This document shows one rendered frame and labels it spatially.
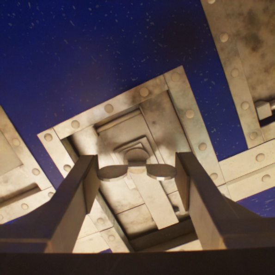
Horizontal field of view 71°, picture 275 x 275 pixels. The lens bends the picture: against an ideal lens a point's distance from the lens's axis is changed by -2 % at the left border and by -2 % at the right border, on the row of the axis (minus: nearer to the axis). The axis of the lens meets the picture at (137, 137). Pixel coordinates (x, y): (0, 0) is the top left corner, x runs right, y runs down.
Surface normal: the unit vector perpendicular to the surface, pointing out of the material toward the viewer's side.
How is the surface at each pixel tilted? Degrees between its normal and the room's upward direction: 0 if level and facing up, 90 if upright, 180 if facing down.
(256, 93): 90
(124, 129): 90
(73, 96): 90
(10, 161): 115
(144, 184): 90
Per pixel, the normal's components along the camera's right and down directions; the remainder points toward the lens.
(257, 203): 0.00, 0.30
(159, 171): -0.04, -0.95
